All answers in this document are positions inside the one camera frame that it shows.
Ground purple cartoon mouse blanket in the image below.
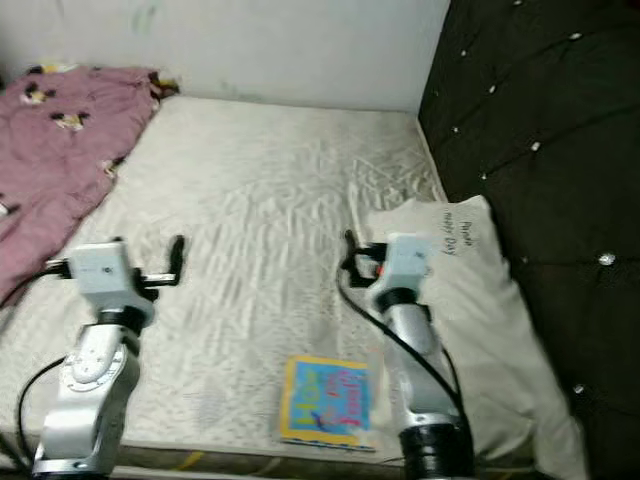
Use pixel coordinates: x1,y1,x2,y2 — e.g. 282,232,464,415
0,62,181,301

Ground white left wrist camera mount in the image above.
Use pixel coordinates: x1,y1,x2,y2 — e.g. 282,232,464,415
70,243,153,306

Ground white pillow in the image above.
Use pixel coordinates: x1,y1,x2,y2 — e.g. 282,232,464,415
350,195,591,480

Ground black tufted headboard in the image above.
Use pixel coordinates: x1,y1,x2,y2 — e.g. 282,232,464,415
418,0,640,480

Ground dark bed frame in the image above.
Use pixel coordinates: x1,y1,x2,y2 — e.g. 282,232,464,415
0,440,640,480

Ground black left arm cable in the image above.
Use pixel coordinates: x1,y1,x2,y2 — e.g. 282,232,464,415
0,258,76,476

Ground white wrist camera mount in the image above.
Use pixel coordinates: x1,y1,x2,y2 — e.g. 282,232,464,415
375,233,446,296
70,243,153,306

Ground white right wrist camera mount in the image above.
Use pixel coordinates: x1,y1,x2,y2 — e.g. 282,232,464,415
375,233,446,296

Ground white quilted mattress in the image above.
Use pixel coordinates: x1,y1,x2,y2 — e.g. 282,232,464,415
0,95,471,471

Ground colourful children's book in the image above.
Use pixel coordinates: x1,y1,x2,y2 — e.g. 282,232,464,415
278,353,376,449

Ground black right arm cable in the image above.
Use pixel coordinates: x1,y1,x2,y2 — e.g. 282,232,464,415
338,270,476,441

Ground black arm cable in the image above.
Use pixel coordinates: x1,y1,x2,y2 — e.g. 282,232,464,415
338,270,476,441
0,258,76,476

